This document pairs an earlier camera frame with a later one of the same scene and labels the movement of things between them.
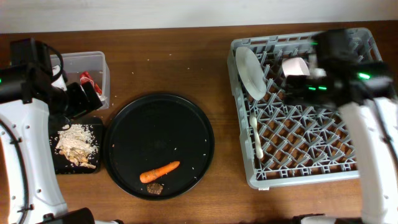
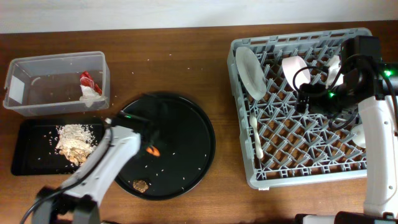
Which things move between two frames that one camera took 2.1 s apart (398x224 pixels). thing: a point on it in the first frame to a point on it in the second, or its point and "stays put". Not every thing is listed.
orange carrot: x=151 y=175 to x=153 y=150
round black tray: x=150 y=130 stays put
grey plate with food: x=250 y=74 stays put
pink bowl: x=295 y=66 stays put
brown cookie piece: x=154 y=188 to x=140 y=185
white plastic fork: x=253 y=122 stays put
